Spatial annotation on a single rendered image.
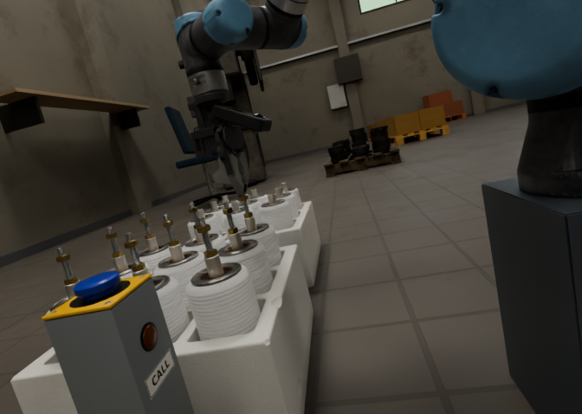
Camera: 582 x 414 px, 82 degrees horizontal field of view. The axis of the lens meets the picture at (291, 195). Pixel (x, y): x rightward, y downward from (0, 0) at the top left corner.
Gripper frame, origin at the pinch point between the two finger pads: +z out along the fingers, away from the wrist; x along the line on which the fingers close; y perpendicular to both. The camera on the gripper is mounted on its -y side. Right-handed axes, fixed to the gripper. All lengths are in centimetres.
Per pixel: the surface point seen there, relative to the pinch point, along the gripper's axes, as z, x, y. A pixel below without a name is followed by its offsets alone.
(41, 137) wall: -69, -153, 307
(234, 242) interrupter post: 7.7, 12.2, -2.9
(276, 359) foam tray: 20.0, 26.4, -15.1
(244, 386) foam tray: 22.3, 29.1, -10.9
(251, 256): 10.2, 13.7, -6.7
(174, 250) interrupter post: 7.2, 15.4, 8.1
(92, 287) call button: 1.7, 41.7, -8.0
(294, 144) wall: -6, -942, 376
